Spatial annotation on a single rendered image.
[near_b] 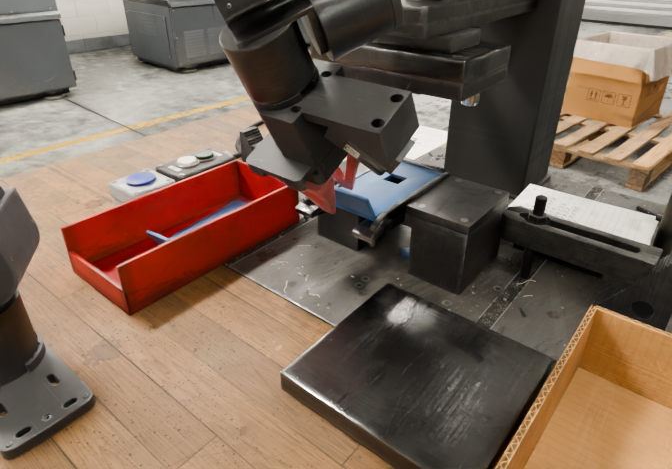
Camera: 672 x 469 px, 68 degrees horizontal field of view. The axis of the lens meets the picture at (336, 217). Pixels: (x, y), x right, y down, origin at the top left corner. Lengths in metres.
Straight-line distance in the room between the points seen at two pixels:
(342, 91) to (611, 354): 0.31
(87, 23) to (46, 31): 2.30
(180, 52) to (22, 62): 1.46
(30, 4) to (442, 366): 4.77
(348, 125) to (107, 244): 0.38
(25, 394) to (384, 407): 0.29
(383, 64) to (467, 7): 0.09
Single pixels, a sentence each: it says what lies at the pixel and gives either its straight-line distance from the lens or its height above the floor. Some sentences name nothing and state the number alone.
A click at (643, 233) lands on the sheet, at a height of 0.95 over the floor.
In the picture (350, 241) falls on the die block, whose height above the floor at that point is 0.91.
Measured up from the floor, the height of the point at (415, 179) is 0.99.
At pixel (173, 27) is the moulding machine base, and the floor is 0.47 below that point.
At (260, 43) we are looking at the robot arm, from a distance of 0.36.
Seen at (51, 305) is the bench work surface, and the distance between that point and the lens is 0.60.
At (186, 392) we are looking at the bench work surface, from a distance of 0.46.
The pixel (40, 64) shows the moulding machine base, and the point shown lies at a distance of 5.05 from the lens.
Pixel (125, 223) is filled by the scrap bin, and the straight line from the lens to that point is 0.65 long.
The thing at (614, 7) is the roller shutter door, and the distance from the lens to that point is 9.99.
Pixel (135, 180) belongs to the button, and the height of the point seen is 0.94.
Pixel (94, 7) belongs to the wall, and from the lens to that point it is 7.34.
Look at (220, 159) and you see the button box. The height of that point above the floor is 0.93.
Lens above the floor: 1.23
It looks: 29 degrees down
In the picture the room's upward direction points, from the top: straight up
